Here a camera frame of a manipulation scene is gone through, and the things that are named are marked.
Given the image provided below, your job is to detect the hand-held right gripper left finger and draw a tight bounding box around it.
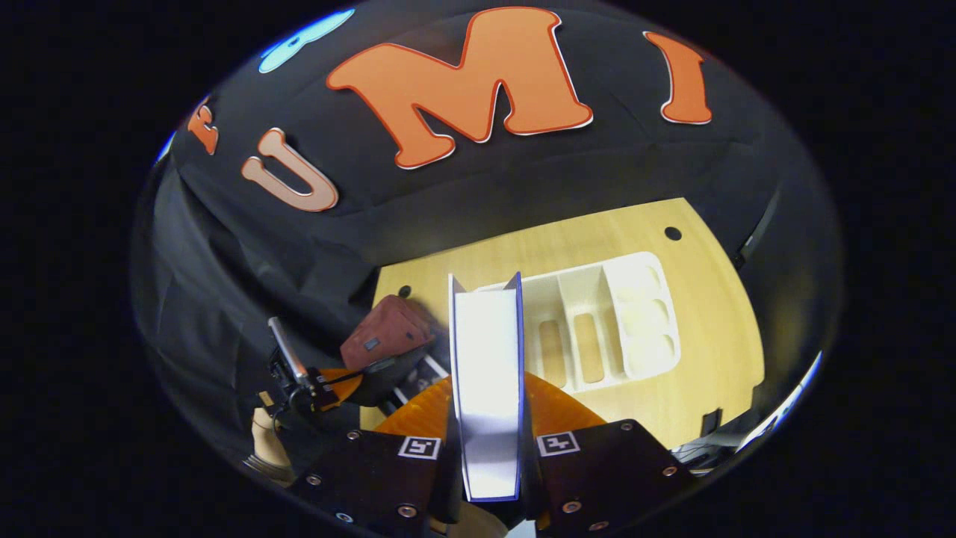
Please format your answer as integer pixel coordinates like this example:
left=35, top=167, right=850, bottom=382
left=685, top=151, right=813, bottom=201
left=288, top=376, right=465, bottom=537

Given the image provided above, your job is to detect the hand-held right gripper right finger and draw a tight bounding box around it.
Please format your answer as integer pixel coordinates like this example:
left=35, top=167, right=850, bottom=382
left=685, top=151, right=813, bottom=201
left=523, top=372, right=701, bottom=536

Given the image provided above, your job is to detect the maroon schoolbag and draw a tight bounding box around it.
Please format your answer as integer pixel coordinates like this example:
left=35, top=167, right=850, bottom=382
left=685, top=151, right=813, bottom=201
left=340, top=294, right=451, bottom=410

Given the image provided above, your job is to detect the white book with dark cover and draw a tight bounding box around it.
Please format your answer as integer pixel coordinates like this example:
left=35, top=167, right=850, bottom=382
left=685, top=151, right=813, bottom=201
left=447, top=273, right=527, bottom=503

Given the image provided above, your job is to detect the white bookshelf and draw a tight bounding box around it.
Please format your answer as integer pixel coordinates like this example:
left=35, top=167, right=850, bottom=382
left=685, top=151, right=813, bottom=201
left=478, top=252, right=682, bottom=395

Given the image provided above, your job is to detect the black backdrop cloth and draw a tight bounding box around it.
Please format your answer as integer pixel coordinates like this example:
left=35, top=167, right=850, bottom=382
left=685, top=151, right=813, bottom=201
left=134, top=0, right=845, bottom=464

